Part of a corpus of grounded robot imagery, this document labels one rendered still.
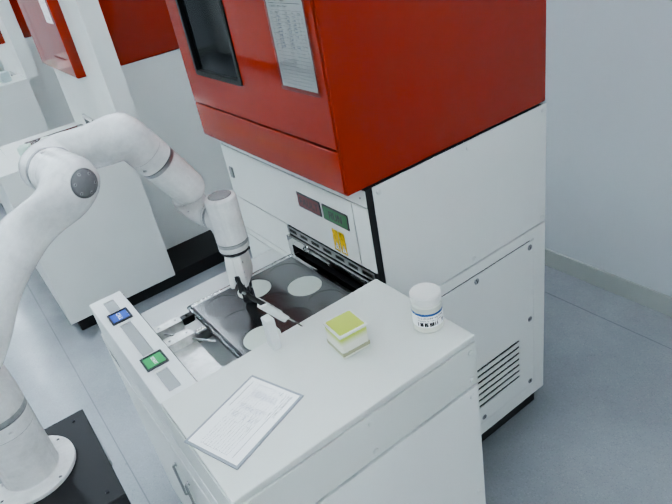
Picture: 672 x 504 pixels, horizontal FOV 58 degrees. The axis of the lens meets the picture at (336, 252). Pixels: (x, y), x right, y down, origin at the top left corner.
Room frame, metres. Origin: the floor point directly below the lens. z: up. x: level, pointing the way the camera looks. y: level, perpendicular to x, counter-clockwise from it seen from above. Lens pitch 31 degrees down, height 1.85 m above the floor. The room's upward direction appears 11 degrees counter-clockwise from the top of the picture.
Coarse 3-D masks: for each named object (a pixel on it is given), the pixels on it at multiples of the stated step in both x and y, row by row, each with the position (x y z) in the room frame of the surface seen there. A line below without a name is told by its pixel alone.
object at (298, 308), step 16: (272, 272) 1.57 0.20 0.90; (288, 272) 1.55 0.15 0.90; (304, 272) 1.53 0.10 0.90; (272, 288) 1.48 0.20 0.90; (320, 288) 1.43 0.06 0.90; (336, 288) 1.41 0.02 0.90; (208, 304) 1.46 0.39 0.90; (224, 304) 1.44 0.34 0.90; (240, 304) 1.43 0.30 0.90; (256, 304) 1.41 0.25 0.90; (272, 304) 1.40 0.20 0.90; (288, 304) 1.38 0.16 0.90; (304, 304) 1.36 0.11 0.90; (320, 304) 1.35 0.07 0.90; (208, 320) 1.38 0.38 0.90; (224, 320) 1.36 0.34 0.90; (240, 320) 1.35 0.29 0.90; (256, 320) 1.34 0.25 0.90; (288, 320) 1.31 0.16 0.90; (224, 336) 1.29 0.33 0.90; (240, 336) 1.28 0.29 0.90; (240, 352) 1.21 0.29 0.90
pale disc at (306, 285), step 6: (306, 276) 1.50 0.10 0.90; (312, 276) 1.50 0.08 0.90; (294, 282) 1.49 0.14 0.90; (300, 282) 1.48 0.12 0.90; (306, 282) 1.47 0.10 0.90; (312, 282) 1.47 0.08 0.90; (318, 282) 1.46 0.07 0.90; (288, 288) 1.46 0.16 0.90; (294, 288) 1.45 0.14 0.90; (300, 288) 1.45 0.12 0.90; (306, 288) 1.44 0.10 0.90; (312, 288) 1.44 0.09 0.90; (318, 288) 1.43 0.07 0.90; (294, 294) 1.42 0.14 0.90; (300, 294) 1.42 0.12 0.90; (306, 294) 1.41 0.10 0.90
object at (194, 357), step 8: (184, 328) 1.39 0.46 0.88; (192, 344) 1.31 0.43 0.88; (200, 344) 1.30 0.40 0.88; (176, 352) 1.29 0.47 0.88; (184, 352) 1.28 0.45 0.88; (192, 352) 1.28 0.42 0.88; (200, 352) 1.27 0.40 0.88; (184, 360) 1.25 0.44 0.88; (192, 360) 1.24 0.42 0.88; (200, 360) 1.24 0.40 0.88; (208, 360) 1.23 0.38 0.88; (192, 368) 1.21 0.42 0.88; (200, 368) 1.20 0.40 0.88; (208, 368) 1.20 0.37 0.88; (216, 368) 1.19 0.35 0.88; (200, 376) 1.17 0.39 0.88
